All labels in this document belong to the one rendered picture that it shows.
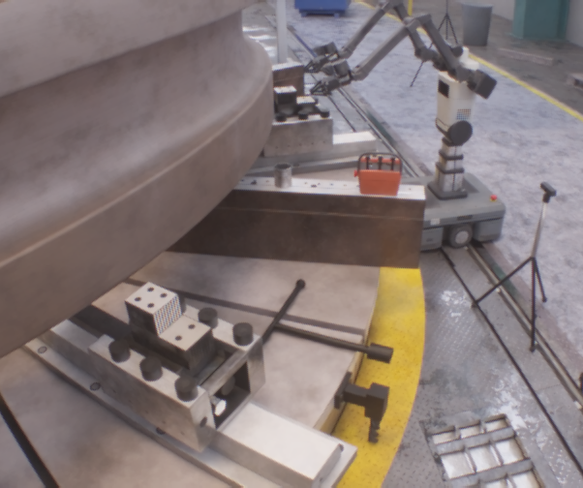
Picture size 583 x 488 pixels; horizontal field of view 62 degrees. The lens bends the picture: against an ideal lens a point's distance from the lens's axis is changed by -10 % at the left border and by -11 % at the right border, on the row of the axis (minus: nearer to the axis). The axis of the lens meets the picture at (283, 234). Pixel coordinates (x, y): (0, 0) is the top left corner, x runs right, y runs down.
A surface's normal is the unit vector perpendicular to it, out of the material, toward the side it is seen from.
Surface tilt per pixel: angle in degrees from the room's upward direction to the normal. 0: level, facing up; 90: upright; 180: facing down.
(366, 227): 90
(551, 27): 90
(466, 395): 0
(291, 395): 0
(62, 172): 72
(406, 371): 0
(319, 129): 90
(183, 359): 90
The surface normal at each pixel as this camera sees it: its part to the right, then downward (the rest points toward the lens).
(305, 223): -0.18, 0.52
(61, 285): 0.79, 0.30
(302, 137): 0.21, 0.51
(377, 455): -0.04, -0.85
